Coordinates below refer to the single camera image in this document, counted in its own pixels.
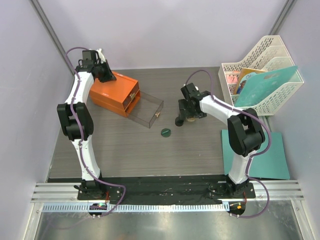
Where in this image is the orange drawer organizer box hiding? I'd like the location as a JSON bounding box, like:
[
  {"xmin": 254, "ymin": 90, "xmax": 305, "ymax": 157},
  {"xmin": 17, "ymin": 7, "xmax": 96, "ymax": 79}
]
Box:
[{"xmin": 89, "ymin": 71, "xmax": 140, "ymax": 118}]

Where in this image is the clear drawer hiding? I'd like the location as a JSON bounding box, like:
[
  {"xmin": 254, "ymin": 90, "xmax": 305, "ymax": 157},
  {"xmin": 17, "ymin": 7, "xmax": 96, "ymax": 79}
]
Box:
[
  {"xmin": 126, "ymin": 87, "xmax": 140, "ymax": 103},
  {"xmin": 126, "ymin": 91, "xmax": 164, "ymax": 129}
]

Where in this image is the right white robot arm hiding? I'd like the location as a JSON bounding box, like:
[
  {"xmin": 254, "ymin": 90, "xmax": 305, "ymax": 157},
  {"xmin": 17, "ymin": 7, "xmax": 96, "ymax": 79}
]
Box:
[{"xmin": 175, "ymin": 83, "xmax": 266, "ymax": 198}]

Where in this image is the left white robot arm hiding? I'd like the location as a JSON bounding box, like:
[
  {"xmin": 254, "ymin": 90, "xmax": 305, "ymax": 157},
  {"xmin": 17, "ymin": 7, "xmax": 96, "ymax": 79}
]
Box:
[{"xmin": 57, "ymin": 47, "xmax": 116, "ymax": 200}]

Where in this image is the gold lid cream jar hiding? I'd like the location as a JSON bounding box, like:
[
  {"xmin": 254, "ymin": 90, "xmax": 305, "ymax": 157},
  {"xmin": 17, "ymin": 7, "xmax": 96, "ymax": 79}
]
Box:
[{"xmin": 186, "ymin": 118, "xmax": 196, "ymax": 123}]

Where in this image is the dark green round compact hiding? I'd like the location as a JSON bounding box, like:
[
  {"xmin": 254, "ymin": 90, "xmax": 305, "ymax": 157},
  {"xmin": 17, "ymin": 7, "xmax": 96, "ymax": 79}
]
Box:
[{"xmin": 174, "ymin": 117, "xmax": 184, "ymax": 127}]

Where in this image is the pink booklet in holder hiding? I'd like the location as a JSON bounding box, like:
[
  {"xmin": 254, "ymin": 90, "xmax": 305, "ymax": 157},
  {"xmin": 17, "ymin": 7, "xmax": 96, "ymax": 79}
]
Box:
[{"xmin": 225, "ymin": 71, "xmax": 240, "ymax": 95}]

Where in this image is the yellow book in holder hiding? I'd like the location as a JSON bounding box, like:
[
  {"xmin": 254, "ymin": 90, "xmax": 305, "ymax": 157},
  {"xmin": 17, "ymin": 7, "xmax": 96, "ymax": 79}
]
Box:
[{"xmin": 233, "ymin": 67, "xmax": 266, "ymax": 95}]

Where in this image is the teal plastic folder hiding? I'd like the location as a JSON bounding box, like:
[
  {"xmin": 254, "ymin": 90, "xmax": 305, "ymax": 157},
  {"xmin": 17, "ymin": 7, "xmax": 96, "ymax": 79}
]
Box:
[{"xmin": 234, "ymin": 65, "xmax": 298, "ymax": 108}]

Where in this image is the teal clipboard on table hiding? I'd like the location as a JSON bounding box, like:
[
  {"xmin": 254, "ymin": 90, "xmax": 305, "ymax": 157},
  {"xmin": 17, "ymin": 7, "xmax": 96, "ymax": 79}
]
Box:
[{"xmin": 221, "ymin": 129, "xmax": 290, "ymax": 180}]

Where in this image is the green puff with strap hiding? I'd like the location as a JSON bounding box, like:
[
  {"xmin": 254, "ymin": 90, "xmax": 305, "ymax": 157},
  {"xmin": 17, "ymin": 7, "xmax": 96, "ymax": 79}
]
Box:
[{"xmin": 160, "ymin": 128, "xmax": 172, "ymax": 138}]

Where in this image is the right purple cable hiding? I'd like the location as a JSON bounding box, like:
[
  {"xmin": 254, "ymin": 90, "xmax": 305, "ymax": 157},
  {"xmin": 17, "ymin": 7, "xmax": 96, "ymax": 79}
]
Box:
[{"xmin": 184, "ymin": 69, "xmax": 272, "ymax": 218}]

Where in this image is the purple cable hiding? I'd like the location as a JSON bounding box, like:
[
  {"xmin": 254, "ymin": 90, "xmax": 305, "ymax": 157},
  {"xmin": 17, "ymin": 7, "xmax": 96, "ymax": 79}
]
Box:
[
  {"xmin": 65, "ymin": 46, "xmax": 127, "ymax": 217},
  {"xmin": 184, "ymin": 69, "xmax": 272, "ymax": 218}
]

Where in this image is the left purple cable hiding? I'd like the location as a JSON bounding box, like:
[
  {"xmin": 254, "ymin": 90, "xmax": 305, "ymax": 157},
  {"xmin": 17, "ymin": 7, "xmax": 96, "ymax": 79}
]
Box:
[{"xmin": 65, "ymin": 46, "xmax": 127, "ymax": 217}]

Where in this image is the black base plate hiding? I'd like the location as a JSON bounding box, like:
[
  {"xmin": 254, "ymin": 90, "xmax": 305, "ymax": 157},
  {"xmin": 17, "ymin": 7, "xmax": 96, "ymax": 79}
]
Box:
[{"xmin": 74, "ymin": 175, "xmax": 256, "ymax": 205}]

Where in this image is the aluminium rail frame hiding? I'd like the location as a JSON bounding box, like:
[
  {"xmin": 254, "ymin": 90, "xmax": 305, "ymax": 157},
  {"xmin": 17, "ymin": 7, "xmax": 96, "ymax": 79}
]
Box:
[{"xmin": 31, "ymin": 180, "xmax": 305, "ymax": 203}]

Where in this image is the white slotted cable duct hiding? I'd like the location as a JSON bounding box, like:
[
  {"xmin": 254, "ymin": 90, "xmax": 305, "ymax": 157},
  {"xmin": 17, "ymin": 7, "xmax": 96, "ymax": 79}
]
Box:
[{"xmin": 42, "ymin": 202, "xmax": 230, "ymax": 213}]

